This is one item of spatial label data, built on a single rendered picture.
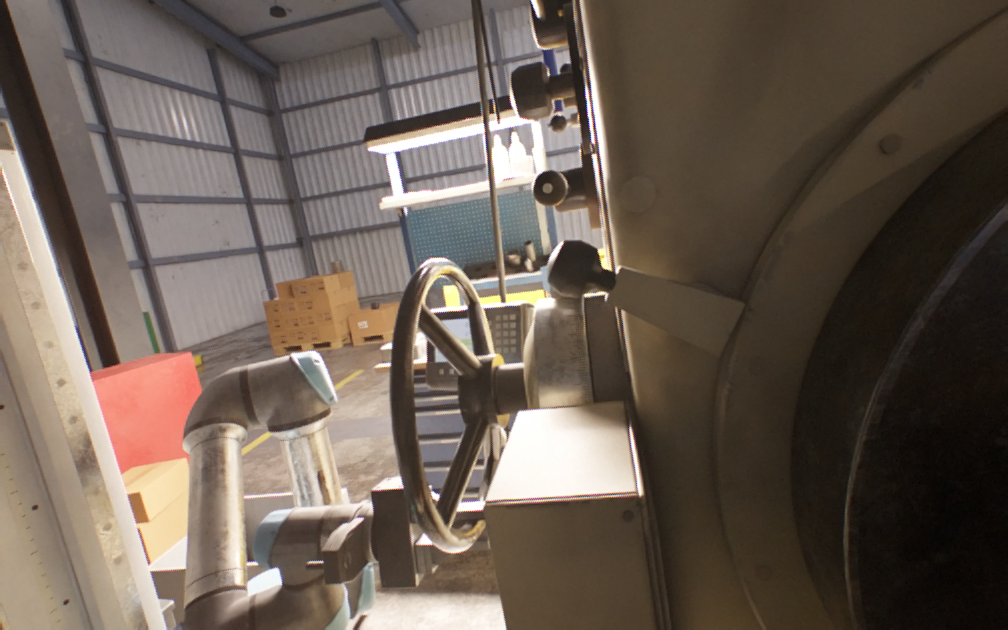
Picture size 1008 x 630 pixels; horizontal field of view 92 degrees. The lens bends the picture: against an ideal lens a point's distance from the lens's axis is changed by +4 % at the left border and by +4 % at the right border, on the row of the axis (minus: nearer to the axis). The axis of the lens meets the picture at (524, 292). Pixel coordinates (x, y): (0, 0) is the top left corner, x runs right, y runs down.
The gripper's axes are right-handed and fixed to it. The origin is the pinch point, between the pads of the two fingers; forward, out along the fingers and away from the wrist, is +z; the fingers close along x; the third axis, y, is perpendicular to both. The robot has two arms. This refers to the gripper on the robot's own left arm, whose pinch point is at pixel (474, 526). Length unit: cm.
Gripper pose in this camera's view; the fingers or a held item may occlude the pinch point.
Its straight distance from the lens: 72.2
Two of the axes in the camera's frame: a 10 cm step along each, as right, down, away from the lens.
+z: 9.8, -1.4, -1.7
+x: 1.3, 9.9, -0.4
